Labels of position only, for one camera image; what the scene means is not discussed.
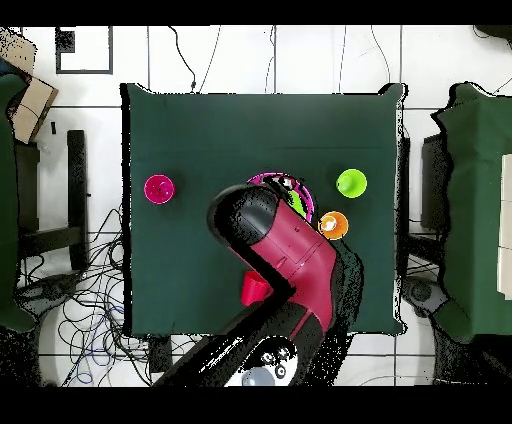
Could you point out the orange plastic cup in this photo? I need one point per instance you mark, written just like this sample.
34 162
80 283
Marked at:
336 230

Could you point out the red plastic cup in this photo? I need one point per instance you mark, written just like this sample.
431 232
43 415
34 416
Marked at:
252 290

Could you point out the black box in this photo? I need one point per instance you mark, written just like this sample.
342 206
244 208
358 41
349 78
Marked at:
432 184

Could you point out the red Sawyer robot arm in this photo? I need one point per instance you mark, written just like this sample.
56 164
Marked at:
296 248

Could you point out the white boxes stack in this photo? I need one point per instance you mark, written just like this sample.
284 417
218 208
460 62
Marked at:
506 200

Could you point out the brown cardboard box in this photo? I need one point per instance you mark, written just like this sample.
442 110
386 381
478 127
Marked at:
32 104

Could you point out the light green plastic cup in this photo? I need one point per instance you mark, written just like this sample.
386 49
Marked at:
356 188

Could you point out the magenta plastic cup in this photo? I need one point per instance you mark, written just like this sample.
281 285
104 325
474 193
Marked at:
159 189

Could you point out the black stand frame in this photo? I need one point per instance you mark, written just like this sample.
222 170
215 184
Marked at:
76 180

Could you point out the dark green tablecloth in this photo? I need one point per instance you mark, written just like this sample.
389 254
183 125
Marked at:
260 132

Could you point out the large pink plastic bowl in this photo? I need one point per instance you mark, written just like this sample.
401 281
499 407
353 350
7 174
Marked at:
310 200

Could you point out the grey base with black knob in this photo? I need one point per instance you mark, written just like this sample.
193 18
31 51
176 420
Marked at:
52 290

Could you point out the green cloth covered table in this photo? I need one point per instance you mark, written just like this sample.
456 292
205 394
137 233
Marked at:
6 200
476 200

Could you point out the grey rounded base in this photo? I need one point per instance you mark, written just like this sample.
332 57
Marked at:
422 292

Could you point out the large green plastic bowl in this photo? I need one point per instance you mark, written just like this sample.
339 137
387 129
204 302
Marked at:
299 202

